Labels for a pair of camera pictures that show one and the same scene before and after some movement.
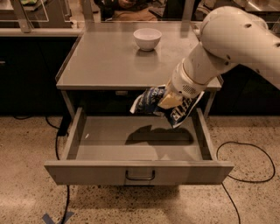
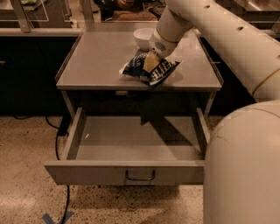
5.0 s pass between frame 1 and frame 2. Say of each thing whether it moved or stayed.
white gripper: moved
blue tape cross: stayed
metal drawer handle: stayed
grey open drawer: stayed
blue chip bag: moved
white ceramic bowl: stayed
